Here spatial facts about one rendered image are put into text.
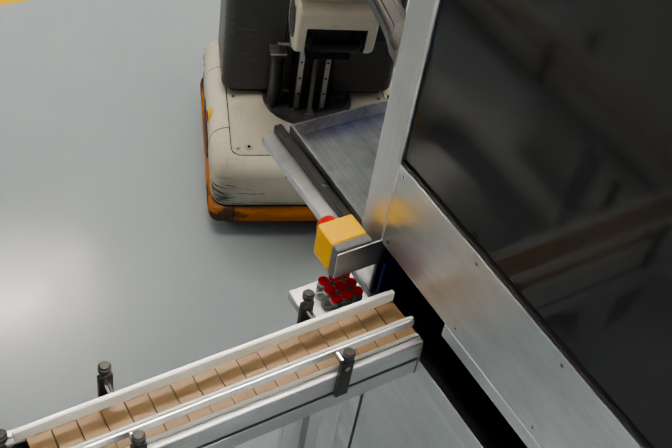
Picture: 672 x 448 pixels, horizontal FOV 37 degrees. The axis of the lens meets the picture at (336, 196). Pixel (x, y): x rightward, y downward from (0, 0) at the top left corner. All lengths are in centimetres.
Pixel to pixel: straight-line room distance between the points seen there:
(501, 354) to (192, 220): 177
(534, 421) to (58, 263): 183
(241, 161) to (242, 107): 24
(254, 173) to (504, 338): 156
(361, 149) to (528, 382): 79
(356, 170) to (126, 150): 145
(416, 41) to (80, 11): 264
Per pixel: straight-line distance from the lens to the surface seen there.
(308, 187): 205
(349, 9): 272
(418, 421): 190
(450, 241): 159
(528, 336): 151
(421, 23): 151
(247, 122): 312
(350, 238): 176
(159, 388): 166
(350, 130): 220
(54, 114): 357
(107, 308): 296
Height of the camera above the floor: 229
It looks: 44 degrees down
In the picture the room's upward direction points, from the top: 10 degrees clockwise
